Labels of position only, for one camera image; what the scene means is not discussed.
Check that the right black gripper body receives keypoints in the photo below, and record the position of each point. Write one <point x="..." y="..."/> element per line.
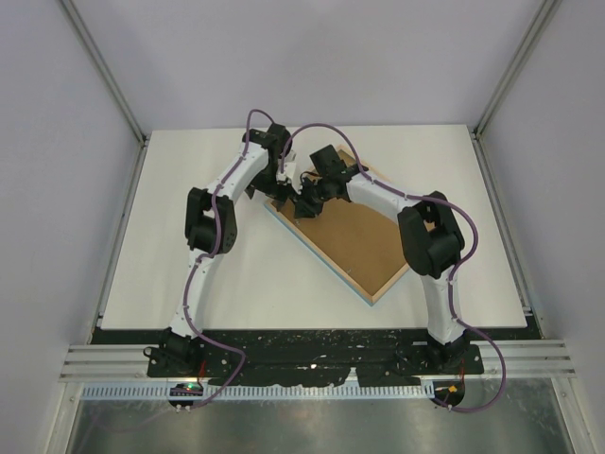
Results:
<point x="315" y="191"/>

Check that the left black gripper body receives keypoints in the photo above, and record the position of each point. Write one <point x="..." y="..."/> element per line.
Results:
<point x="265" y="182"/>

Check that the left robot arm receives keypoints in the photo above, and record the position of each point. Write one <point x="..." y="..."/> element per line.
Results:
<point x="210" y="230"/>

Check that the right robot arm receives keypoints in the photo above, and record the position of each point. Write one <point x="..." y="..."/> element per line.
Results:
<point x="431" y="240"/>

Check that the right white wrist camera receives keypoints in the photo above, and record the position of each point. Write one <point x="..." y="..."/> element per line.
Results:
<point x="288" y="174"/>

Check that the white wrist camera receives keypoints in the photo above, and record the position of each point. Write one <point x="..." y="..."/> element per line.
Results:
<point x="290" y="157"/>
<point x="288" y="174"/>

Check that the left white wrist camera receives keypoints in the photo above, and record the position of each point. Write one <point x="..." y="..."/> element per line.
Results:
<point x="290" y="157"/>

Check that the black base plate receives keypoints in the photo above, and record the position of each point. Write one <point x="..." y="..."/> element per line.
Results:
<point x="290" y="357"/>

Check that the left aluminium post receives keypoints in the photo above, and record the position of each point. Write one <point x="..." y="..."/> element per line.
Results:
<point x="93" y="51"/>

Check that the aluminium post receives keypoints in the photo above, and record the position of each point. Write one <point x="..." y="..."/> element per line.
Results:
<point x="93" y="51"/>
<point x="523" y="51"/>

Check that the aluminium rail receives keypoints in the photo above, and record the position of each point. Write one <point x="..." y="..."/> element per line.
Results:
<point x="524" y="359"/>

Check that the perforated cable duct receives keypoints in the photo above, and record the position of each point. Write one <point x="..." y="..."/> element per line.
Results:
<point x="173" y="391"/>

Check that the right aluminium post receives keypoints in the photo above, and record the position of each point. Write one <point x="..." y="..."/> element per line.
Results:
<point x="523" y="51"/>

